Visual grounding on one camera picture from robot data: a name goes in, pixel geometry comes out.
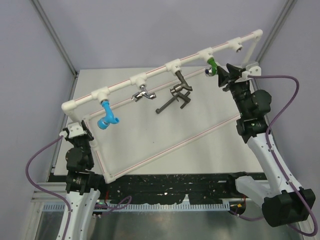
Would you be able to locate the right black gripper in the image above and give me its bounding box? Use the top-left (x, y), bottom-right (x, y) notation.
top-left (216, 63), bottom-right (251, 117)

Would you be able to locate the green plastic faucet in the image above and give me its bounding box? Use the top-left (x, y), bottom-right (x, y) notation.
top-left (204, 57), bottom-right (218, 77)

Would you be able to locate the white PVC pipe frame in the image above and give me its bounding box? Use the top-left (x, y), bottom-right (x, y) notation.
top-left (61, 29), bottom-right (264, 184)

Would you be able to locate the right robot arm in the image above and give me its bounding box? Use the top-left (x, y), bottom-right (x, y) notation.
top-left (216, 64), bottom-right (316, 227)

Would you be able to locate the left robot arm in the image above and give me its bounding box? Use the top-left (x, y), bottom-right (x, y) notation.
top-left (56, 121), bottom-right (107, 240)

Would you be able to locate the blue plastic faucet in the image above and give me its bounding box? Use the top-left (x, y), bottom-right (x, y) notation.
top-left (97, 100), bottom-right (120, 130)

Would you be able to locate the dark grey installed faucet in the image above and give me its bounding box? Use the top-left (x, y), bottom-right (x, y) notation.
top-left (170, 70), bottom-right (193, 95)

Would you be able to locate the chrome metal faucet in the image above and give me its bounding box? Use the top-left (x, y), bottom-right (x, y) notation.
top-left (131, 84), bottom-right (157, 102)

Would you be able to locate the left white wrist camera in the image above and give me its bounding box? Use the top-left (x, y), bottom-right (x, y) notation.
top-left (59, 122), bottom-right (87, 139)

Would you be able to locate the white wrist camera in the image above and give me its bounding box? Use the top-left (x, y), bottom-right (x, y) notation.
top-left (235, 62), bottom-right (262, 83)
top-left (59, 122), bottom-right (87, 139)

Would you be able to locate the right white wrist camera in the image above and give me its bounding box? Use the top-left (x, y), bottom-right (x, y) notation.
top-left (235, 62), bottom-right (262, 83)

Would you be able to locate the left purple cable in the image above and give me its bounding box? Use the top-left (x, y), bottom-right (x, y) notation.
top-left (24, 134), bottom-right (76, 240)

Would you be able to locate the purple cable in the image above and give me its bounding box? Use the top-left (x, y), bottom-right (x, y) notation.
top-left (248, 74), bottom-right (320, 237)
top-left (24, 134), bottom-right (76, 240)

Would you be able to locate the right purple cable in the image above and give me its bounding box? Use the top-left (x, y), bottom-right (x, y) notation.
top-left (248, 74), bottom-right (320, 237)

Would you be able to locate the white slotted cable duct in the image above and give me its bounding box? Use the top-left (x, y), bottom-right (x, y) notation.
top-left (43, 202), bottom-right (231, 213)

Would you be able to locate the black speckled base plate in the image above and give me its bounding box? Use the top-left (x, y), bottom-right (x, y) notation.
top-left (48, 171), bottom-right (251, 205)

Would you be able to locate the right aluminium corner post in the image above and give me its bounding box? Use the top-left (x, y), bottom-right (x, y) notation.
top-left (255, 0), bottom-right (298, 65)

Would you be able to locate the aluminium corner post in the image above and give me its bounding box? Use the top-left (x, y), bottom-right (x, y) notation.
top-left (31, 0), bottom-right (78, 78)
top-left (255, 0), bottom-right (298, 65)

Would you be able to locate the left aluminium corner post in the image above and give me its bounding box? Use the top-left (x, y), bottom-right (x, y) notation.
top-left (31, 0), bottom-right (78, 78)

